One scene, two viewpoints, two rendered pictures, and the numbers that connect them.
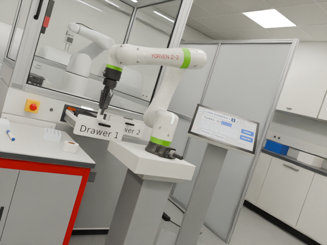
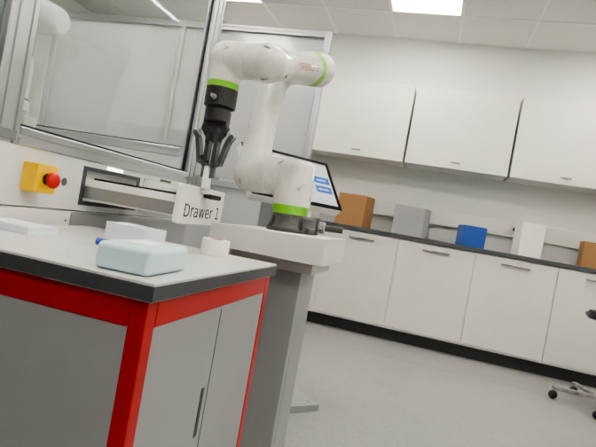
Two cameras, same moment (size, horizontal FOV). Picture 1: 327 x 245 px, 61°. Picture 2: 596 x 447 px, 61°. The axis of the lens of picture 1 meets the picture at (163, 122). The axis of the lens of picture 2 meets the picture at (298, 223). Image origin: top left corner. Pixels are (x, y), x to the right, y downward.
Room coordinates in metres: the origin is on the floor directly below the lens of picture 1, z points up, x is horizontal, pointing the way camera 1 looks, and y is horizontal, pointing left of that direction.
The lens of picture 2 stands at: (0.26, 1.09, 0.89)
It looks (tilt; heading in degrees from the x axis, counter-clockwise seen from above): 1 degrees down; 320
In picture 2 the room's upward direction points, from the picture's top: 10 degrees clockwise
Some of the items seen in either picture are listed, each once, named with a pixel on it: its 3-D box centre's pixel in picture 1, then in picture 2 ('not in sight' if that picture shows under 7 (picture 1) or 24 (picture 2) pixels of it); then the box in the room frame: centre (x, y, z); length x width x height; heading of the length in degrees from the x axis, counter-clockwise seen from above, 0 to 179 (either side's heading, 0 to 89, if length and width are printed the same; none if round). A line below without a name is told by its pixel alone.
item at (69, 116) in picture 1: (88, 122); (138, 198); (1.77, 0.45, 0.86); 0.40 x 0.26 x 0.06; 35
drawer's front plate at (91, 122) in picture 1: (100, 129); (200, 206); (1.60, 0.33, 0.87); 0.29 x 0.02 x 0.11; 125
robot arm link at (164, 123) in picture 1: (163, 127); (290, 186); (1.62, -0.01, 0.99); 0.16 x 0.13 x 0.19; 30
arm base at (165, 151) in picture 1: (164, 150); (304, 225); (1.56, -0.05, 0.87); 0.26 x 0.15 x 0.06; 41
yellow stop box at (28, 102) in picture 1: (32, 106); (40, 177); (1.64, 0.77, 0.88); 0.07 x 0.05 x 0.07; 125
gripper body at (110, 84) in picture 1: (108, 87); (215, 124); (1.56, 0.35, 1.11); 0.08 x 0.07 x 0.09; 35
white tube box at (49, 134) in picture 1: (51, 134); (136, 233); (1.50, 0.56, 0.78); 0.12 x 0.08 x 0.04; 24
